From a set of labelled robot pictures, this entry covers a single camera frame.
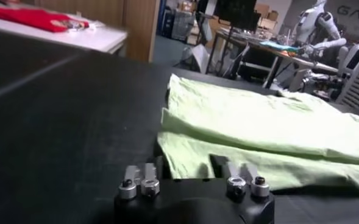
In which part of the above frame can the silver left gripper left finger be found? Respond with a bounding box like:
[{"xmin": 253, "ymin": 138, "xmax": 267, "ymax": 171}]
[{"xmin": 118, "ymin": 155, "xmax": 171, "ymax": 200}]

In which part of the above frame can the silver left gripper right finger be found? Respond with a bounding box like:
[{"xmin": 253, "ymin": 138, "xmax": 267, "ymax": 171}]
[{"xmin": 210, "ymin": 155, "xmax": 271, "ymax": 198}]

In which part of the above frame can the light green t-shirt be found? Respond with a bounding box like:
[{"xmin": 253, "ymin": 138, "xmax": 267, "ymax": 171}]
[{"xmin": 157, "ymin": 73, "xmax": 359, "ymax": 194}]

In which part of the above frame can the black leather table cover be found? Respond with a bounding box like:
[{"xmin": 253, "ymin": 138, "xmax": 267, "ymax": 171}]
[
  {"xmin": 0, "ymin": 50, "xmax": 359, "ymax": 224},
  {"xmin": 0, "ymin": 27, "xmax": 88, "ymax": 98}
]

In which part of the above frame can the white reflector board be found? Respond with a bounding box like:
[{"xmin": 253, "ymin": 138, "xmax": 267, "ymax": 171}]
[{"xmin": 182, "ymin": 44, "xmax": 210, "ymax": 74}]

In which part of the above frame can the green and teal cloth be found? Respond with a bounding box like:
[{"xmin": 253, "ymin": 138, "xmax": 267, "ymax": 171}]
[{"xmin": 260, "ymin": 41, "xmax": 300, "ymax": 52}]

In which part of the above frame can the brown desk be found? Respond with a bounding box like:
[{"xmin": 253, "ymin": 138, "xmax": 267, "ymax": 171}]
[{"xmin": 205, "ymin": 27, "xmax": 290, "ymax": 89}]

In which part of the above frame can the wooden partition screen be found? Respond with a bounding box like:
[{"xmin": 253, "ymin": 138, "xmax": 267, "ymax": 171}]
[{"xmin": 20, "ymin": 0, "xmax": 162, "ymax": 63}]

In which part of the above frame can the white side table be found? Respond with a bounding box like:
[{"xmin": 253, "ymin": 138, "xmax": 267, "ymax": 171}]
[{"xmin": 0, "ymin": 13, "xmax": 128, "ymax": 55}]

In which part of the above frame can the black monitor on stand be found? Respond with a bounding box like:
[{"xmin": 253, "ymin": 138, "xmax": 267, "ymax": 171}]
[{"xmin": 214, "ymin": 0, "xmax": 262, "ymax": 34}]

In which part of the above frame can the white humanoid robot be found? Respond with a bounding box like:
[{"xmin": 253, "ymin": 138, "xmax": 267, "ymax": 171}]
[{"xmin": 291, "ymin": 0, "xmax": 347, "ymax": 66}]

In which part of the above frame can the folded red shirt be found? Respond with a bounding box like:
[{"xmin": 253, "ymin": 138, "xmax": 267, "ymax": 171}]
[{"xmin": 0, "ymin": 2, "xmax": 90, "ymax": 33}]

